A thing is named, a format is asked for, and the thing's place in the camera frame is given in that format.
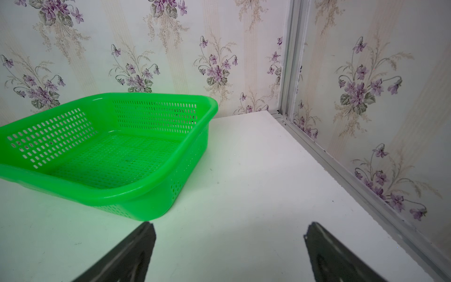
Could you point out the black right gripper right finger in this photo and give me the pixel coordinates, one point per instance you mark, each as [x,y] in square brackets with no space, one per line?
[332,261]

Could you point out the green plastic basket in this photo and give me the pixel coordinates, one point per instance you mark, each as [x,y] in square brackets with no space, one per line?
[126,154]

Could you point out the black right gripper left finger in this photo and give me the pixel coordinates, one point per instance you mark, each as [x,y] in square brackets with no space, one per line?
[126,262]

